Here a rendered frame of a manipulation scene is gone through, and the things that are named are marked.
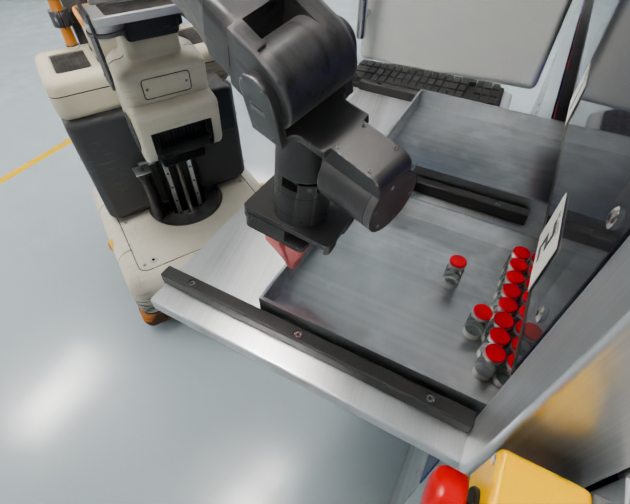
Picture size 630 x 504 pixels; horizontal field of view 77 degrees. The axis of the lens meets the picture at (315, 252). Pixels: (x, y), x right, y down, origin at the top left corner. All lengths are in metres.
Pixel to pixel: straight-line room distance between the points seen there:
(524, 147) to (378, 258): 0.41
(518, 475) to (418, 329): 0.24
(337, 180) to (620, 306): 0.19
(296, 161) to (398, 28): 0.96
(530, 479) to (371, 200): 0.20
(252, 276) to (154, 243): 0.99
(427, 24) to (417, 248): 0.79
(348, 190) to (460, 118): 0.61
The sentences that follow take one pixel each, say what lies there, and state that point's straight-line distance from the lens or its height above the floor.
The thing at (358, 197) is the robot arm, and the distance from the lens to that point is 0.30.
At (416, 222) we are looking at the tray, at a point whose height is 0.88.
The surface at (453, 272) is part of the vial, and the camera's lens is 0.52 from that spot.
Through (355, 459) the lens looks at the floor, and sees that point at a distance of 1.34.
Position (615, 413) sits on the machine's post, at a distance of 0.28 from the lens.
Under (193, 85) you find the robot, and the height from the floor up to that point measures 0.82.
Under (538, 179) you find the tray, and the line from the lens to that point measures 0.78.
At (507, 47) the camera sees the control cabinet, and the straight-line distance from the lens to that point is 1.24.
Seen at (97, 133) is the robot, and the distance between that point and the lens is 1.44.
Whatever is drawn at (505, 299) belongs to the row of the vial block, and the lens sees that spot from 0.50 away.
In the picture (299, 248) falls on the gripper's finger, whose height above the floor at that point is 1.00.
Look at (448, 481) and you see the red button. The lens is 0.30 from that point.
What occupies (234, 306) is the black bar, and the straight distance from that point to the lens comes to 0.49.
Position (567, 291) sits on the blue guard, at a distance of 0.31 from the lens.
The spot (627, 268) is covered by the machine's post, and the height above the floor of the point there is 1.15.
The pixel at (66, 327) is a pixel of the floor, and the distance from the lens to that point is 1.78.
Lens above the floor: 1.30
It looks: 48 degrees down
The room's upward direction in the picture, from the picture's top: straight up
